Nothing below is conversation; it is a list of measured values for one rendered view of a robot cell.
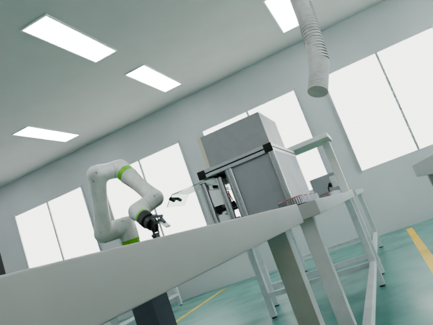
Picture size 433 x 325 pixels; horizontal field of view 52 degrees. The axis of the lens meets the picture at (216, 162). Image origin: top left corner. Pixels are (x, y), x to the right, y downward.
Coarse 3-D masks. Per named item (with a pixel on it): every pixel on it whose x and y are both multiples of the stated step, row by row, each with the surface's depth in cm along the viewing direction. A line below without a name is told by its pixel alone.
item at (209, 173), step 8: (264, 144) 232; (272, 144) 233; (248, 152) 235; (256, 152) 233; (264, 152) 232; (288, 152) 272; (232, 160) 238; (240, 160) 236; (248, 160) 235; (208, 168) 242; (216, 168) 240; (224, 168) 239; (200, 176) 243; (208, 176) 242; (216, 176) 259; (224, 176) 272
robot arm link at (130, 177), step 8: (128, 176) 280; (136, 176) 279; (128, 184) 280; (136, 184) 274; (144, 184) 271; (144, 192) 267; (152, 192) 263; (160, 192) 266; (152, 200) 261; (160, 200) 264; (152, 208) 262
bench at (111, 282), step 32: (224, 224) 60; (256, 224) 74; (288, 224) 96; (96, 256) 33; (128, 256) 37; (160, 256) 42; (192, 256) 48; (224, 256) 56; (288, 256) 106; (0, 288) 24; (32, 288) 27; (64, 288) 29; (96, 288) 32; (128, 288) 35; (160, 288) 39; (288, 288) 106; (0, 320) 24; (32, 320) 26; (64, 320) 28; (96, 320) 30; (320, 320) 104
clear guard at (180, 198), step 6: (210, 180) 249; (192, 186) 249; (198, 186) 258; (180, 192) 255; (186, 192) 264; (192, 192) 273; (174, 198) 257; (180, 198) 266; (186, 198) 274; (168, 204) 254; (174, 204) 261; (180, 204) 270
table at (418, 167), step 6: (432, 156) 114; (420, 162) 148; (426, 162) 133; (432, 162) 119; (414, 168) 177; (420, 168) 156; (426, 168) 139; (432, 168) 124; (420, 174) 164; (426, 174) 145; (432, 174) 173; (432, 180) 173; (432, 186) 176
